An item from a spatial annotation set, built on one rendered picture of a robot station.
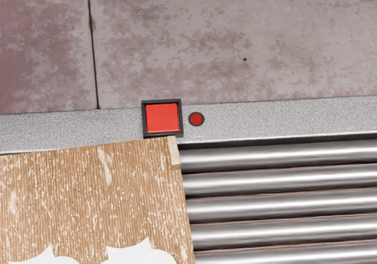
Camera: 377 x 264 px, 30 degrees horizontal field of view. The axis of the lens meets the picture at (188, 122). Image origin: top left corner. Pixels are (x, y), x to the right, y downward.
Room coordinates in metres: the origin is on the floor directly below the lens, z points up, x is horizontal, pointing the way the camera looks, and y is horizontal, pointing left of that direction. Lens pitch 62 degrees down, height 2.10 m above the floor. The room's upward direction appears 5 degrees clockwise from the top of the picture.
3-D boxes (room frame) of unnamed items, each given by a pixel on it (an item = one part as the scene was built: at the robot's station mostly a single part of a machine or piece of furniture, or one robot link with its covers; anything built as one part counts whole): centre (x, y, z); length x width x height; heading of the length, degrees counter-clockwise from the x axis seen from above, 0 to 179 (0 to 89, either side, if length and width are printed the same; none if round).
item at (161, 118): (0.62, 0.05, 0.92); 0.06 x 0.06 x 0.01; 9
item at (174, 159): (0.54, 0.02, 0.95); 0.06 x 0.02 x 0.03; 13
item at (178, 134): (0.62, 0.05, 0.92); 0.08 x 0.08 x 0.02; 9
